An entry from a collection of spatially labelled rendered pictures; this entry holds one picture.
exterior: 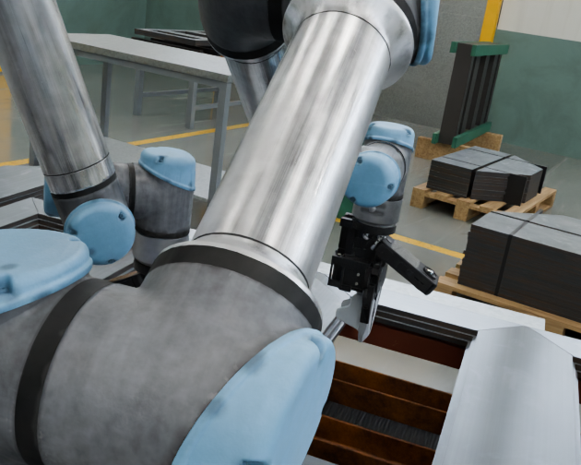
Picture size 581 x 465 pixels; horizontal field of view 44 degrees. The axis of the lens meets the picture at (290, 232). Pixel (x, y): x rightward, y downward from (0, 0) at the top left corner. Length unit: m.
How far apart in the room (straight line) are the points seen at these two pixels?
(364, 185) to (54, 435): 0.66
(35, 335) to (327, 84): 0.27
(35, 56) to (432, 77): 8.84
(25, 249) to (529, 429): 0.91
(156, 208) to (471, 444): 0.57
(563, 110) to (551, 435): 8.07
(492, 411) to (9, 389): 0.92
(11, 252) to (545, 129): 8.89
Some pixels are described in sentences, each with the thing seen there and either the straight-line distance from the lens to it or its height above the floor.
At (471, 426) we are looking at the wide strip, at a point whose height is 0.85.
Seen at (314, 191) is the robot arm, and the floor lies 1.31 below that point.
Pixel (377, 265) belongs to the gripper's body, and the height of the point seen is 1.05.
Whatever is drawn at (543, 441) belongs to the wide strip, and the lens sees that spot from 1.20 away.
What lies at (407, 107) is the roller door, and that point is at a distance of 9.63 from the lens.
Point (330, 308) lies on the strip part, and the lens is 1.45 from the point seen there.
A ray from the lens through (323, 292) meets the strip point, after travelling 1.52.
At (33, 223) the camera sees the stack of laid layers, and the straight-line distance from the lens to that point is 1.82.
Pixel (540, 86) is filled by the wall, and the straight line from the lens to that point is 9.21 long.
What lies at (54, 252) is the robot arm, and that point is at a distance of 0.45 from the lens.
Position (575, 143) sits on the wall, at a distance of 9.19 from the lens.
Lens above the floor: 1.44
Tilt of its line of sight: 18 degrees down
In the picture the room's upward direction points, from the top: 8 degrees clockwise
